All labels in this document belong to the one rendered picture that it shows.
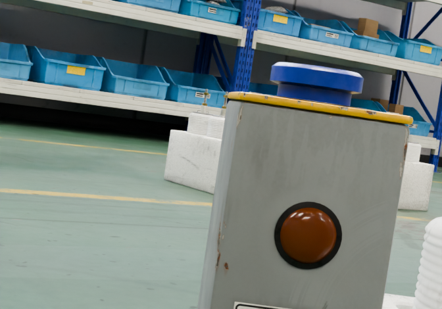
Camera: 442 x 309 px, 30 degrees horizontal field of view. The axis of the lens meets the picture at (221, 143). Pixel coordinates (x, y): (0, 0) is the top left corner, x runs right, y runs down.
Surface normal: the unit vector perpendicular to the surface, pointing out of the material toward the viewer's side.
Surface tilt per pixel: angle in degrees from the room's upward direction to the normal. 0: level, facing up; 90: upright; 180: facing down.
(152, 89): 96
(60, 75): 94
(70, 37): 90
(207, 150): 90
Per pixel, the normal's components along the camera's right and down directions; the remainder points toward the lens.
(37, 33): 0.50, 0.11
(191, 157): -0.79, -0.08
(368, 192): 0.06, 0.06
